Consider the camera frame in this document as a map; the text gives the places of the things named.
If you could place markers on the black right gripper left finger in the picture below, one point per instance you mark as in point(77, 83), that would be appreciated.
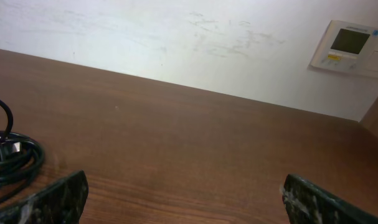
point(60, 203)

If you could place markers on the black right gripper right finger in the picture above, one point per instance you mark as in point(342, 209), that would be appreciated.
point(307, 203)

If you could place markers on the white wall control panel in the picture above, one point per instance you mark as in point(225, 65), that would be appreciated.
point(348, 48)

